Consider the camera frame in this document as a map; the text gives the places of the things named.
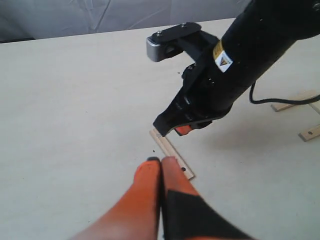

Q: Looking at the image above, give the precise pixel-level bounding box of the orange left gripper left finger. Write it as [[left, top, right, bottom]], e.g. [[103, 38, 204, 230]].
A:
[[72, 157, 161, 240]]

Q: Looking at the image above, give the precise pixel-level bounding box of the white backdrop curtain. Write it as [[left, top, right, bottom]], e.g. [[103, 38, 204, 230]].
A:
[[0, 0, 249, 42]]

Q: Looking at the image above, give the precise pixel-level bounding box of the pale wood strip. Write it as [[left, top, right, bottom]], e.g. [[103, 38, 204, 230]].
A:
[[270, 90, 320, 112]]

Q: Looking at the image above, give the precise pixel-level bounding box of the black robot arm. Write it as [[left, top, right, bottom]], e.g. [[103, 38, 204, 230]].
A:
[[75, 0, 320, 240]]

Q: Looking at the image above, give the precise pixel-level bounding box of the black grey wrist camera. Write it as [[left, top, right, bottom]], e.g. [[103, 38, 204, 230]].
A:
[[146, 22, 202, 63]]

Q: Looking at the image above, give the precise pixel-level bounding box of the wood strip post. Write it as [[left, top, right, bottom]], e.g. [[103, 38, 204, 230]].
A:
[[309, 101, 320, 114]]

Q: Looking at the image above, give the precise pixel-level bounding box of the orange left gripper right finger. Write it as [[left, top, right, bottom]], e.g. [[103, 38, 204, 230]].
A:
[[161, 156, 253, 240]]

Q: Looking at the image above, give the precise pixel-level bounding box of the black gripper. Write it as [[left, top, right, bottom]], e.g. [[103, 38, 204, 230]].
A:
[[152, 62, 251, 138]]

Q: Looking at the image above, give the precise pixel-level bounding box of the wood strip front bar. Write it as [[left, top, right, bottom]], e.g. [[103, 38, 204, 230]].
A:
[[298, 125, 320, 142]]

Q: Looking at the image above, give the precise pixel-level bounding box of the wood strip with grain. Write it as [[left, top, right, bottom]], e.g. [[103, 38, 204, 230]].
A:
[[149, 128, 196, 180]]

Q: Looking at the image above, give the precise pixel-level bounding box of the black cable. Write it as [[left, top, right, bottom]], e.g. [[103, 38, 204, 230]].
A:
[[249, 81, 320, 105]]

